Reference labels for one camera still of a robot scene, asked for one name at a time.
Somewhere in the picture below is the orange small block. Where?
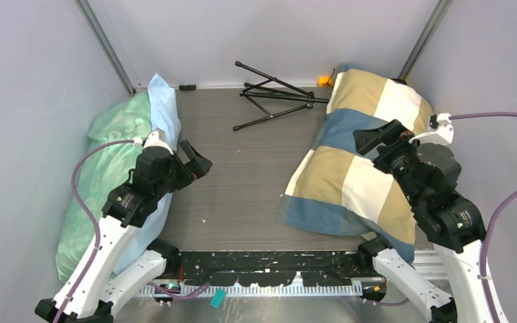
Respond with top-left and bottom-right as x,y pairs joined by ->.
317,76 -> 334,87

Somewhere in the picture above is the blue beige checkered pillow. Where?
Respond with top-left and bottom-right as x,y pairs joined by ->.
276,63 -> 433,263

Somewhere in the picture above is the green patterned pillow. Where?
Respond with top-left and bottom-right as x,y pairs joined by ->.
55,92 -> 152,283

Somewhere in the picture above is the black folding tripod stand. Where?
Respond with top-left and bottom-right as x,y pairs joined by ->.
232,61 -> 330,132

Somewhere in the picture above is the light blue pillow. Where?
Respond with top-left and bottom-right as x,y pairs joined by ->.
113,74 -> 181,274

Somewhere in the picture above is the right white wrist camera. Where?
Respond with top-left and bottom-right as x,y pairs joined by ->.
409,113 -> 454,146

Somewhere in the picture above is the teal tape piece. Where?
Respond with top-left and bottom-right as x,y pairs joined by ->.
209,289 -> 227,309

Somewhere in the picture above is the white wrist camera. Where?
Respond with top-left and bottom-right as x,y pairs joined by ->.
409,113 -> 454,146
142,128 -> 174,155

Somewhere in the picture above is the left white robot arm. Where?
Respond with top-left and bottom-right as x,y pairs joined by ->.
34,139 -> 213,322

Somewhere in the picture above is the small black clip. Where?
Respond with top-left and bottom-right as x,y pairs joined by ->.
178,84 -> 197,92

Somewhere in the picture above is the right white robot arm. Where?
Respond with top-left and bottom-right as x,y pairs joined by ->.
353,120 -> 507,322

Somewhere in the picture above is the aluminium slotted rail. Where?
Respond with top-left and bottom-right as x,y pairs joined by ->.
135,249 -> 453,299

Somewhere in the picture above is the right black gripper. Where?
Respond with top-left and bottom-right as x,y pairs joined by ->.
352,116 -> 423,204

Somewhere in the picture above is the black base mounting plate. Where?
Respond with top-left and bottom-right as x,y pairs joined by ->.
161,251 -> 384,287

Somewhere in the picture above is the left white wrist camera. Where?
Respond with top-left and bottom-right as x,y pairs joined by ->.
142,128 -> 174,155

